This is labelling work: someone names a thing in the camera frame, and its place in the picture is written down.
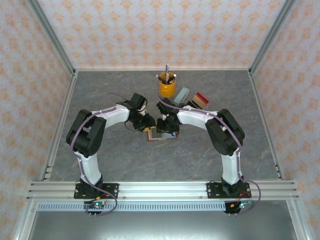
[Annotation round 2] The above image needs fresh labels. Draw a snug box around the yellow pen cup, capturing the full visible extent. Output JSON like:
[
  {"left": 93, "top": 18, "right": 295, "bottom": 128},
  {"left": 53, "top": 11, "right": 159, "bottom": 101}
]
[{"left": 159, "top": 72, "right": 177, "bottom": 98}]

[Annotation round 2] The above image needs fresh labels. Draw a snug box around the tan cardboard block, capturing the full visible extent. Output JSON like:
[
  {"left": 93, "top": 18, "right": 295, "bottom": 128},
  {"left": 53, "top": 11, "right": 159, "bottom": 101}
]
[{"left": 191, "top": 96, "right": 207, "bottom": 109}]

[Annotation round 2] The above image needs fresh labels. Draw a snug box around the clear acrylic box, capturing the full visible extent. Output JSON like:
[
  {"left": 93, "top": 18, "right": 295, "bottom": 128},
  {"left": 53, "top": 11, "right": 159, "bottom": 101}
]
[{"left": 186, "top": 91, "right": 211, "bottom": 111}]

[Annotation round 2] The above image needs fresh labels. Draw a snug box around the left controller board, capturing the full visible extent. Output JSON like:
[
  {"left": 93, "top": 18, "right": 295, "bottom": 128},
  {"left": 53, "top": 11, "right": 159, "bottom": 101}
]
[{"left": 83, "top": 199, "right": 106, "bottom": 211}]

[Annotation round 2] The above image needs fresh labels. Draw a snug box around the controller board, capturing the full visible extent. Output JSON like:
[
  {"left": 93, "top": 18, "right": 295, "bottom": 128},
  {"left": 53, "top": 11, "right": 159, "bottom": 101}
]
[
  {"left": 231, "top": 199, "right": 253, "bottom": 210},
  {"left": 83, "top": 199, "right": 106, "bottom": 211}
]

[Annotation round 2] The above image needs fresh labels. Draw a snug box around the right controller board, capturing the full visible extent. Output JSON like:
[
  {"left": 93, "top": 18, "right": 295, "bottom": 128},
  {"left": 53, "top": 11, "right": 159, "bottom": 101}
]
[{"left": 231, "top": 199, "right": 253, "bottom": 210}]

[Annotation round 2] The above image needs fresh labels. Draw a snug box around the thin black left gripper cable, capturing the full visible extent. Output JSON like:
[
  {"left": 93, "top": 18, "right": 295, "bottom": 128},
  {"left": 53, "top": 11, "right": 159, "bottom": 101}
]
[{"left": 124, "top": 119, "right": 138, "bottom": 131}]

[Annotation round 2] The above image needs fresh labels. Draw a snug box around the aluminium mounting rail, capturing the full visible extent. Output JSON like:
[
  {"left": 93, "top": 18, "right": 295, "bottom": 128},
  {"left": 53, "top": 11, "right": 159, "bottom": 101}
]
[{"left": 26, "top": 181, "right": 300, "bottom": 201}]

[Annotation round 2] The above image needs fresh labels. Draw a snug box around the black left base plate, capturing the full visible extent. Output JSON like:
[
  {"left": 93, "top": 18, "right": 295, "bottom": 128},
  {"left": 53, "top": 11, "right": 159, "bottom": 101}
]
[{"left": 73, "top": 183, "right": 120, "bottom": 200}]

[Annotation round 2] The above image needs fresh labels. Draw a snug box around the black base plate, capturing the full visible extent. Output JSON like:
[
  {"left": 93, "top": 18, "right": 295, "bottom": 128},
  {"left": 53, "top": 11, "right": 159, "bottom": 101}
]
[
  {"left": 206, "top": 182, "right": 251, "bottom": 200},
  {"left": 73, "top": 183, "right": 120, "bottom": 200}
]

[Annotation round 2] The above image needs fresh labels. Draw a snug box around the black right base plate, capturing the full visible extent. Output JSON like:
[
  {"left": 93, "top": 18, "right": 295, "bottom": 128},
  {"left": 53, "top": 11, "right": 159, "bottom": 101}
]
[{"left": 206, "top": 182, "right": 251, "bottom": 200}]

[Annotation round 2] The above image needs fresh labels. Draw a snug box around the white slotted cable duct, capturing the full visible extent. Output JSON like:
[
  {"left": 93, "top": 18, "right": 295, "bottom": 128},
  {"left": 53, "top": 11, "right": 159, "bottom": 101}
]
[{"left": 37, "top": 202, "right": 227, "bottom": 212}]

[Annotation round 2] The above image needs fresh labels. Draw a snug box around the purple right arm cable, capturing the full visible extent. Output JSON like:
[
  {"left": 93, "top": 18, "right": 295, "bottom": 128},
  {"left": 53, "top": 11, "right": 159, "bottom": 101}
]
[{"left": 157, "top": 94, "right": 263, "bottom": 216}]

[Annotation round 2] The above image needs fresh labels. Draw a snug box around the aluminium frame corner post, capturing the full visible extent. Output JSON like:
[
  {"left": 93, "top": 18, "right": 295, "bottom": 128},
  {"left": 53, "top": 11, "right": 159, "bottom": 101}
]
[
  {"left": 26, "top": 0, "right": 76, "bottom": 73},
  {"left": 249, "top": 0, "right": 295, "bottom": 73}
]

